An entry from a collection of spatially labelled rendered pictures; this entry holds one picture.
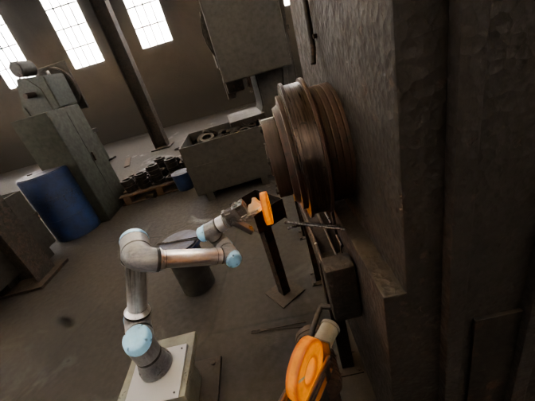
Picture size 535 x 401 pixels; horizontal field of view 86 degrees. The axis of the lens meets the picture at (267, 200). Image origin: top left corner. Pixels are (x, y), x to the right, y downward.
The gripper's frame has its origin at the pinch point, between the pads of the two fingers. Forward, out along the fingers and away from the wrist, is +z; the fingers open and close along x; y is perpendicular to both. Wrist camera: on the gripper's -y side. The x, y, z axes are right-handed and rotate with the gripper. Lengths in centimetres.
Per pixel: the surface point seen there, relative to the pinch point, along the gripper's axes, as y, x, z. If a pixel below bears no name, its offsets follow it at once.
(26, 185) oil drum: 76, 200, -267
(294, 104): 38, -34, 30
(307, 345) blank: -9, -69, 4
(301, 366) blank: -9, -74, 1
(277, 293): -77, 30, -34
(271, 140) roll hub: 32.1, -31.3, 19.3
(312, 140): 29, -41, 30
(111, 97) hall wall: 213, 977, -461
